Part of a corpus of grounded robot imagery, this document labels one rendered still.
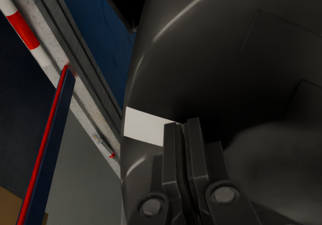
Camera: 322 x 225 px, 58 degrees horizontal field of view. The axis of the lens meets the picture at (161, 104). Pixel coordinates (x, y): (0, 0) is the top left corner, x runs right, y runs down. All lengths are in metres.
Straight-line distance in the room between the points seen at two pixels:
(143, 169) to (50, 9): 0.28
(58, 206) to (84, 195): 0.11
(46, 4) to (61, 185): 0.95
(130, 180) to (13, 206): 0.39
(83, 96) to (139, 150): 0.29
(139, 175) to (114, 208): 0.93
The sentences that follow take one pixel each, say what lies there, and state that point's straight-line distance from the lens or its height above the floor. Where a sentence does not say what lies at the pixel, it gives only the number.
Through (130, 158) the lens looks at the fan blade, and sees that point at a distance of 0.16.
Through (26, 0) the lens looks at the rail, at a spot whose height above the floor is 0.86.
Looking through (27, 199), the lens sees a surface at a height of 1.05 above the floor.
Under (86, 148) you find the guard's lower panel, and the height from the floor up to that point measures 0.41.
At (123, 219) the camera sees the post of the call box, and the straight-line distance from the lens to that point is 0.57.
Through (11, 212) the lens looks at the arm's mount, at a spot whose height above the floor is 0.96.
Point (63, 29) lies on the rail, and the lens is 0.41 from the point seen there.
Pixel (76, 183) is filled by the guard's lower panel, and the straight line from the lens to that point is 1.22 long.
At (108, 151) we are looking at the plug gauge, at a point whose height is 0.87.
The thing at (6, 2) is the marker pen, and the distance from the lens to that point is 0.36.
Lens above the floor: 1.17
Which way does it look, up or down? 45 degrees down
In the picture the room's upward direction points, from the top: 176 degrees clockwise
